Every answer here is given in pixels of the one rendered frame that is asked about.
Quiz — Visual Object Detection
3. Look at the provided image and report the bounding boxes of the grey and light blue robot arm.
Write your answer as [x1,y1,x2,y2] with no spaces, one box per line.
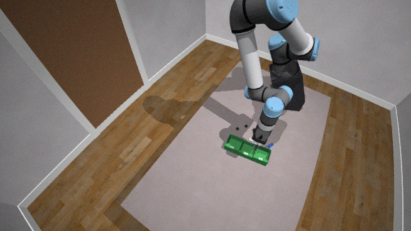
[229,0,320,126]

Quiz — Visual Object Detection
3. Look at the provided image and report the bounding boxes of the green three-compartment bin rack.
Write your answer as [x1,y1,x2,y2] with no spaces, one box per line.
[224,134,271,166]

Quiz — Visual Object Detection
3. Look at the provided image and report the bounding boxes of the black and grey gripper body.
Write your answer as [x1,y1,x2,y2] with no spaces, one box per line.
[252,119,275,144]

